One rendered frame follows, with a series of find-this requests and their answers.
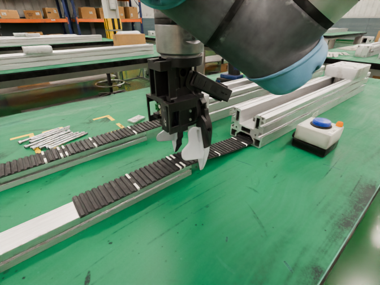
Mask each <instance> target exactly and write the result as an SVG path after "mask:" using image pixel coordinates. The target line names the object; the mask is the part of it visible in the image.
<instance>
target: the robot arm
mask: <svg viewBox="0 0 380 285"><path fill-rule="evenodd" d="M139 1H140V2H142V3H143V4H144V5H146V6H148V7H150V8H153V9H154V18H155V20H154V23H155V34H156V51H157V53H159V55H158V58H152V59H148V71H149V83H150V93H148V94H146V102H147V108H148V118H149V122H151V121H153V120H157V119H159V123H160V124H161V125H162V129H163V131H162V132H160V133H159V134H158V135H157V141H171V140H172V145H173V148H174V152H177V151H178V149H179V148H180V146H181V145H182V138H183V131H186V130H188V127H189V126H192V125H194V124H196V127H190V128H189V130H188V144H187V145H186V146H185V148H184V149H183V150H182V159H184V160H185V161H189V160H193V159H198V165H199V169H200V170H202V169H203V168H204V166H205V164H206V161H207V158H208V155H209V149H210V146H211V137H212V123H211V119H210V115H209V109H208V108H207V106H206V104H207V101H206V100H205V98H204V94H203V93H201V92H204V93H207V94H208V95H209V97H211V98H212V99H213V100H215V101H221V102H222V101H226V102H228V100H229V98H230V95H231V93H232V90H230V89H228V86H226V85H224V84H223V83H219V82H217V81H214V80H212V79H210V78H208V77H206V76H204V75H202V74H200V73H199V72H197V71H193V70H192V67H196V66H200V65H202V54H201V53H202V52H203V51H204V45H206V46H208V47H209V48H211V49H212V50H213V51H214V52H216V53H217V54H218V55H220V56H221V57H222V58H223V59H225V60H226V61H228V63H230V64H231V65H233V66H234V67H235V68H237V69H238V70H239V71H240V72H242V73H243V74H244V75H245V77H246V78H247V79H248V80H250V81H252V82H254V83H256V84H257V85H259V86H260V87H261V88H263V89H264V90H267V91H269V92H270V93H272V94H274V95H285V94H289V93H291V92H294V91H295V90H297V89H299V88H300V87H302V86H303V85H304V84H306V83H307V82H308V81H309V80H310V79H311V78H312V75H313V74H314V72H316V71H317V70H318V69H320V68H321V66H322V65H323V63H324V61H325V59H326V57H327V53H328V45H327V43H326V41H325V40H324V37H323V35H324V34H325V33H326V32H327V31H328V29H329V28H330V27H332V26H333V25H334V24H335V23H336V22H337V21H338V20H340V19H341V18H342V17H343V16H344V15H345V14H346V13H347V12H348V11H349V10H350V9H351V8H352V7H353V6H355V5H356V4H357V3H358V2H359V1H360V0H139ZM150 101H156V102H157V103H156V104H155V107H156V110H157V111H156V112H154V113H153V114H152V115H151V114H150V104H149V102H150Z"/></svg>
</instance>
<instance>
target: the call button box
mask: <svg viewBox="0 0 380 285"><path fill-rule="evenodd" d="M313 119H314V117H311V118H309V119H307V120H305V121H303V122H301V123H299V124H298V125H297V127H296V131H295V132H294V133H293V134H292V137H293V141H292V145H293V146H296V147H298V148H300V149H303V150H306V151H307V152H310V153H313V154H315V155H317V156H320V157H322V158H323V157H325V156H326V155H327V154H329V153H330V152H331V151H332V150H333V149H335V148H336V147H337V144H338V142H339V139H340V137H341V134H342V132H343V130H344V127H337V126H336V124H334V123H331V126H329V127H320V126H317V125H315V124H313V123H312V121H313Z"/></svg>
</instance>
